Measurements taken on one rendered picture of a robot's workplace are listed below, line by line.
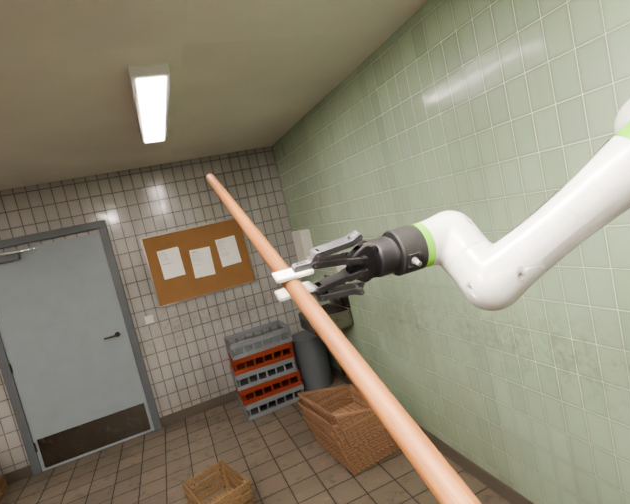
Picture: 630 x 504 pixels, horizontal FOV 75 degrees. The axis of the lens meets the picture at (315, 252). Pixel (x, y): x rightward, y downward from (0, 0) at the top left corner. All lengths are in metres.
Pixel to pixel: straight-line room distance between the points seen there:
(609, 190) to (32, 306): 4.42
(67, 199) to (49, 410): 1.98
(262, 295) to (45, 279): 2.07
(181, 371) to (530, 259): 4.16
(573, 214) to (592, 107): 0.92
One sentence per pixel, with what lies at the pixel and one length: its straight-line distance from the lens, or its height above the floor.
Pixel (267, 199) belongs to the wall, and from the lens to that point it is 4.65.
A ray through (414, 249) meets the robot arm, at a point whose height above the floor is 1.66.
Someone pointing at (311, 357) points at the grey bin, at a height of 0.36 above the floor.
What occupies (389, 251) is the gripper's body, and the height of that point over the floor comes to 1.66.
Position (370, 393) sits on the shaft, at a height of 1.54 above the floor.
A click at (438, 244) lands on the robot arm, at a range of 0.83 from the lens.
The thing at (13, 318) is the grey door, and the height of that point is 1.45.
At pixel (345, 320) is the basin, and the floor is 0.79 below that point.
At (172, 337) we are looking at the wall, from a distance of 4.57.
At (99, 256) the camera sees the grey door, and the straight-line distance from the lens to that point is 4.49.
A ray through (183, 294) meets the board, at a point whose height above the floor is 1.26.
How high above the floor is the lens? 1.77
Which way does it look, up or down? 5 degrees down
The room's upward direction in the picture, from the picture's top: 13 degrees counter-clockwise
